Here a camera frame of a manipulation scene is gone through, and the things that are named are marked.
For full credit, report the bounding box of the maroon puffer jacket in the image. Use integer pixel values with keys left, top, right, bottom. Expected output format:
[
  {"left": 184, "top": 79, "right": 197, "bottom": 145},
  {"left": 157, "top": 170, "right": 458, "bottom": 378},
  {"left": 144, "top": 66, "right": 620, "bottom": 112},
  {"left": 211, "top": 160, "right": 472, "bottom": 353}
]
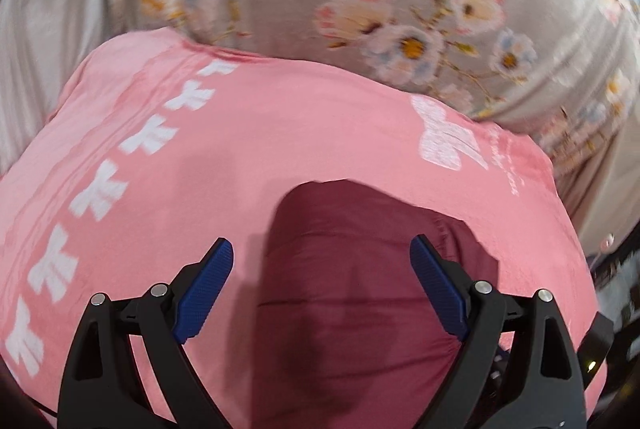
[{"left": 252, "top": 181, "right": 498, "bottom": 428}]

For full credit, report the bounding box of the pink butterfly fleece blanket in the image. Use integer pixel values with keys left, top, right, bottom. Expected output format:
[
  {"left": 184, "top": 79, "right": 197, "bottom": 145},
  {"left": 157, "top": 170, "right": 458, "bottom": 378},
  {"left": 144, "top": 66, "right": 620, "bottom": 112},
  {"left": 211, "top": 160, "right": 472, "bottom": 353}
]
[{"left": 1, "top": 30, "right": 598, "bottom": 428}]

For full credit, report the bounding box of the grey floral bed sheet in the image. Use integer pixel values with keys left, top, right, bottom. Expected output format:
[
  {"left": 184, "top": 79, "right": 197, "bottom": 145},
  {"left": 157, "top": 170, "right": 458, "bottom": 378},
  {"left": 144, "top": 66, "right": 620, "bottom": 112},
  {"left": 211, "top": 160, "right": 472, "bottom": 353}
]
[{"left": 111, "top": 0, "right": 639, "bottom": 253}]

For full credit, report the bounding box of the silver satin curtain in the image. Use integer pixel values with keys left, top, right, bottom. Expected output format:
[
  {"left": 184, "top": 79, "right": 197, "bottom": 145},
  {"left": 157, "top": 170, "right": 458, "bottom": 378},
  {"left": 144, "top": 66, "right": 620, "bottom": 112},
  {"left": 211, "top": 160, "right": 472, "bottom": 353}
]
[{"left": 1, "top": 0, "right": 110, "bottom": 171}]

